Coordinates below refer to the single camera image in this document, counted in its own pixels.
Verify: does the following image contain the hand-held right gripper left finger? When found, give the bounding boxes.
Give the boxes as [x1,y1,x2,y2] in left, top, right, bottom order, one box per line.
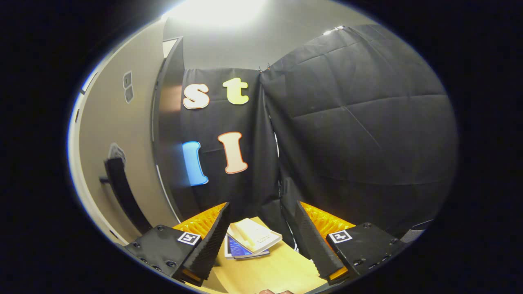
[124,202,231,286]

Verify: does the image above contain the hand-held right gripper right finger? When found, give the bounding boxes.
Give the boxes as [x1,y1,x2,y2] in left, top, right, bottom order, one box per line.
[294,201,406,285]

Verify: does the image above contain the grey shoe cabinet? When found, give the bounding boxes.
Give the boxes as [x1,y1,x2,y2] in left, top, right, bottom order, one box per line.
[151,36,197,223]

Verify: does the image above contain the grey cabinet door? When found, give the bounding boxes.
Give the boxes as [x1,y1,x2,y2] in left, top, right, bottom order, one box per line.
[69,18,182,245]

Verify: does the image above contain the blue book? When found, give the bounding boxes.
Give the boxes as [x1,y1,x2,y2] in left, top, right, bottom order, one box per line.
[224,235,270,260]

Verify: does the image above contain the white book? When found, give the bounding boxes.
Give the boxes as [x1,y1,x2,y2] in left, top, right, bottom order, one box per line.
[227,218,283,254]

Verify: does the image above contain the black backdrop cloth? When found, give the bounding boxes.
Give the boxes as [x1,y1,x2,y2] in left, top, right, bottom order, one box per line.
[180,24,459,245]

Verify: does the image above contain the black door handle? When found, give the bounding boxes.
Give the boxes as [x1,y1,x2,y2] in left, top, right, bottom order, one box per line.
[99,157,152,234]

